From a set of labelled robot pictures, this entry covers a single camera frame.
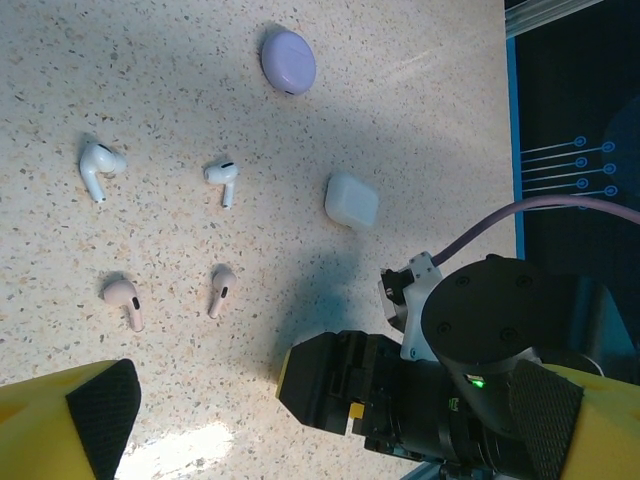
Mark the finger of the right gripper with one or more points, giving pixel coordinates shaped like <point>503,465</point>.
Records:
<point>315,385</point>

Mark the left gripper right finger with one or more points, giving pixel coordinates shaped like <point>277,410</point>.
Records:
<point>600,430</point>

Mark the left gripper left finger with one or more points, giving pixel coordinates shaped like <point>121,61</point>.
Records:
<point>50,430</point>

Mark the pink earbud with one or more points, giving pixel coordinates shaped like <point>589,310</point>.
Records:
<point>125,300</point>
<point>221,290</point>

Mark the white charging case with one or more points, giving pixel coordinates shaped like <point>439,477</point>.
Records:
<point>351,200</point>

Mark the white earbud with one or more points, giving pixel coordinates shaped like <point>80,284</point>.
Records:
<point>223,176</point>
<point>97,165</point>

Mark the purple charging case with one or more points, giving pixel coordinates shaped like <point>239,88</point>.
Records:
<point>289,60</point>

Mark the blue table edge strip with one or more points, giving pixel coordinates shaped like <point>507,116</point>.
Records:
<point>514,125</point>

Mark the aluminium frame post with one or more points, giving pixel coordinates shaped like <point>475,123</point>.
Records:
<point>540,10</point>

